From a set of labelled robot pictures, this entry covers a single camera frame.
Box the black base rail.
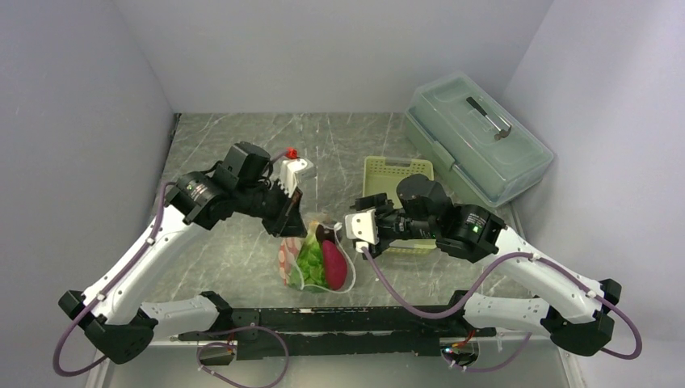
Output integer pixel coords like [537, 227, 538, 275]
[178, 306, 496, 361]

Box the clear dotted zip bag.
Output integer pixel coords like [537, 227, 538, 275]
[277, 213, 356, 294]

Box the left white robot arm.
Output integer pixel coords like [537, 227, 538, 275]
[58, 141, 316, 365]

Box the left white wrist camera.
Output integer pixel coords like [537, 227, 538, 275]
[271, 147, 317, 197]

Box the purple eggplant toy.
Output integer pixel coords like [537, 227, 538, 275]
[321, 240, 347, 290]

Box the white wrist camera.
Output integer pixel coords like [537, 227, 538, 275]
[271, 147, 317, 197]
[344, 209, 380, 253]

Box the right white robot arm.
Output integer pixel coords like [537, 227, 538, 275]
[344, 174, 621, 356]

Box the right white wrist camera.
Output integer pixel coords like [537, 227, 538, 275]
[344, 209, 380, 253]

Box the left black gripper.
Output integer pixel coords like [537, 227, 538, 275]
[235, 178, 308, 238]

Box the green cabbage toy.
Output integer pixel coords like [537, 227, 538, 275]
[297, 236, 328, 288]

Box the dark purple mangosteen toy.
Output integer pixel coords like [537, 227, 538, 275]
[315, 224, 336, 244]

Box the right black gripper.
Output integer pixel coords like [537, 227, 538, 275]
[350, 193, 438, 259]

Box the pale green plastic basket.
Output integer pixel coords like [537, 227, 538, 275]
[362, 156, 436, 255]

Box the clear lidded storage box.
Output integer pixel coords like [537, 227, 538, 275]
[405, 72, 553, 209]

